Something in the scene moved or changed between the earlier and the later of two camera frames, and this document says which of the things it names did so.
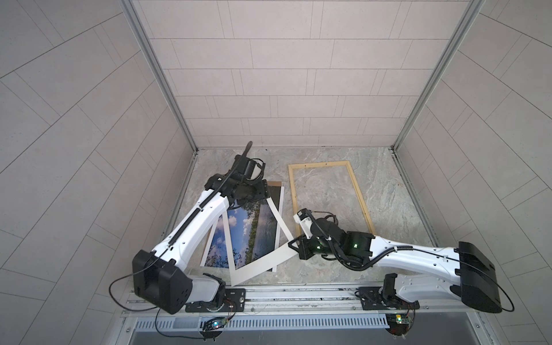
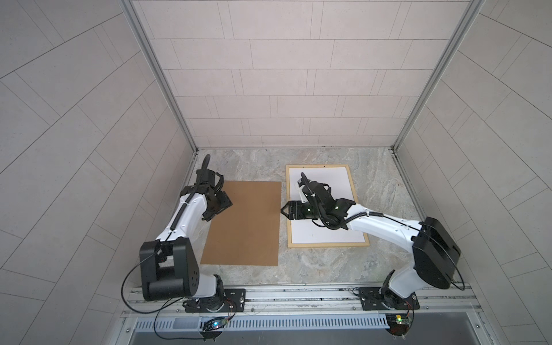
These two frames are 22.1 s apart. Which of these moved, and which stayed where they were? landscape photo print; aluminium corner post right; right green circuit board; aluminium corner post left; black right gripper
Moved: black right gripper; landscape photo print
Stayed: aluminium corner post left; right green circuit board; aluminium corner post right
